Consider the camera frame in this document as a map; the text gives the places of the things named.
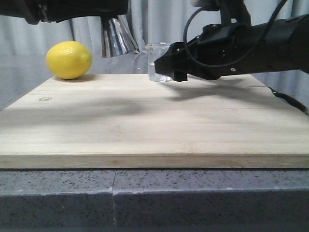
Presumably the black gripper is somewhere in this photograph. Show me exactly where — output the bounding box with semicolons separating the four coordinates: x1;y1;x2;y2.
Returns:
154;23;294;82

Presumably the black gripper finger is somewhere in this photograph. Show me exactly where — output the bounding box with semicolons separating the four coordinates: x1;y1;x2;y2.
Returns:
0;0;128;24

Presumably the clear glass measuring beaker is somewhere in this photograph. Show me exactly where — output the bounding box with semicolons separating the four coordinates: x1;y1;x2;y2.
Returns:
146;43;172;82

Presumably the silver double-cone steel jigger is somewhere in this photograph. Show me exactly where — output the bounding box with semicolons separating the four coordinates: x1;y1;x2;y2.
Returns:
100;15;140;58

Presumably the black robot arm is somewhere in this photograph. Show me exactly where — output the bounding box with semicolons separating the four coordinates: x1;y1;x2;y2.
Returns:
154;0;309;82

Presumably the grey curtain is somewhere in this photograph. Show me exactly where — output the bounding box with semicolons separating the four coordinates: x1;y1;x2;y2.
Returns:
0;0;309;55

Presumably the yellow lemon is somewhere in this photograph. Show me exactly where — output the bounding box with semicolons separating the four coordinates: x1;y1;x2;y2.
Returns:
46;41;92;80

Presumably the light wooden cutting board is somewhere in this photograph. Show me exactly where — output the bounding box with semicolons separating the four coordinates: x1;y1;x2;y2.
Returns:
0;74;309;169

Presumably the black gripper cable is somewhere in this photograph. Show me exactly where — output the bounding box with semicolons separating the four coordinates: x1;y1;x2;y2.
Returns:
183;0;289;68

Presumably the black board handle strap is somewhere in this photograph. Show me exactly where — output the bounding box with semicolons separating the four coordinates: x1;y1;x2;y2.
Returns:
268;87;309;115

